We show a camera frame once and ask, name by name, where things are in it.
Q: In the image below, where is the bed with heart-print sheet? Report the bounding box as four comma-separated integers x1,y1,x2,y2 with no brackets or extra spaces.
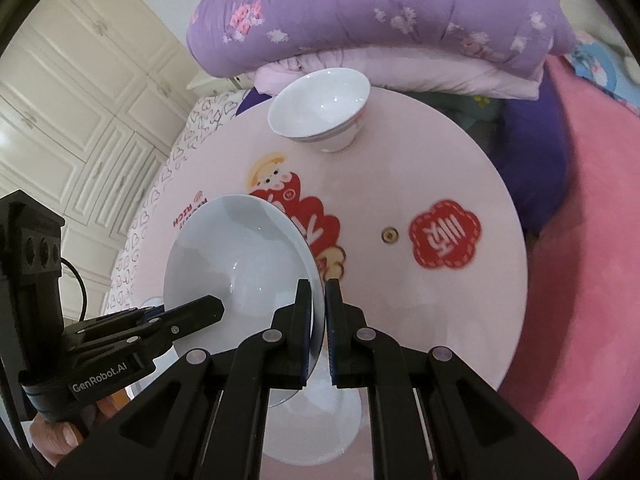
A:
102,95,241,321

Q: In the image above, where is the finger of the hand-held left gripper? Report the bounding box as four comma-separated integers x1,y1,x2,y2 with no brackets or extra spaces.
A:
62,305,166,343
127,296,225,361

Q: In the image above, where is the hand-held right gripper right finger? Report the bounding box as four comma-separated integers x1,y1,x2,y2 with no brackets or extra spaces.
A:
325,278,581,480

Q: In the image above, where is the white ceramic bowl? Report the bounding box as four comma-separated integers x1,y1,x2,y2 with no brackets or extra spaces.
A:
163,194,362,467
266,67,372,154

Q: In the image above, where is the round pink printed table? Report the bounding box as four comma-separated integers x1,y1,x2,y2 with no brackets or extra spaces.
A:
100,87,530,480

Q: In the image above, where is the blue printed cloth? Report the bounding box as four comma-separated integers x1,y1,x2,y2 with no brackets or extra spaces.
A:
565,30,640,106

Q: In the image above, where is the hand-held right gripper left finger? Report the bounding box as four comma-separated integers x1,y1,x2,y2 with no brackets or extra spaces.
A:
50,279,315,480

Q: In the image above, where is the purple floral quilt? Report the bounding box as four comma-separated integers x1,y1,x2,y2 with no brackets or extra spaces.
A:
186,0,578,81

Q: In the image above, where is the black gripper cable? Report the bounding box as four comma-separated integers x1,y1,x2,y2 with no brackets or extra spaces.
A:
59,256,88,321

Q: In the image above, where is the cream panelled wardrobe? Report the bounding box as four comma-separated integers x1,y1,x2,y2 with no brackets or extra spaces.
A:
0,0,221,281

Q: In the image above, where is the light pink folded blanket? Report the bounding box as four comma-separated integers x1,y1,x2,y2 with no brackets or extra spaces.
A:
252,47,546,101

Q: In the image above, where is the person's left hand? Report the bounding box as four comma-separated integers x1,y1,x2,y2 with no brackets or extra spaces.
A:
29,400,108,467

